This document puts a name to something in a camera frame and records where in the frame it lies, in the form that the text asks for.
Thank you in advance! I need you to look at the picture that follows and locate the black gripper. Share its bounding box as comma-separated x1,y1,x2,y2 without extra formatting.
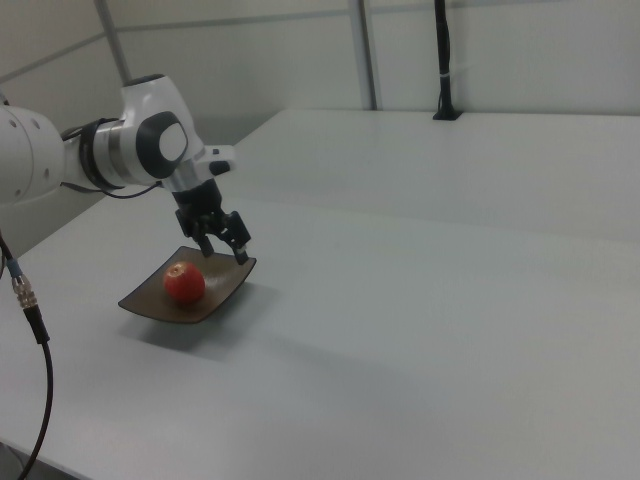
171,180,252,266

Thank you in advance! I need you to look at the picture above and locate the red apple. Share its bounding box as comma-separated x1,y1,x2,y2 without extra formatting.
163,260,207,305

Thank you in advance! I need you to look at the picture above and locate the brown square ceramic plate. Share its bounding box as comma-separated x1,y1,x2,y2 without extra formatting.
117,245,258,325

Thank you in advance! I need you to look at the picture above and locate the black pole with base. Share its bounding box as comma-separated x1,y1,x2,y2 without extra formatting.
432,0,464,122

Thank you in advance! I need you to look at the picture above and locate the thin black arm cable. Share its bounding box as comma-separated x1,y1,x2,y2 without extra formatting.
58,179,164,199

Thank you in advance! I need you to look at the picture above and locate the black cable with metal connector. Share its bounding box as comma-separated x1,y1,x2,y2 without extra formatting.
0,228,54,480

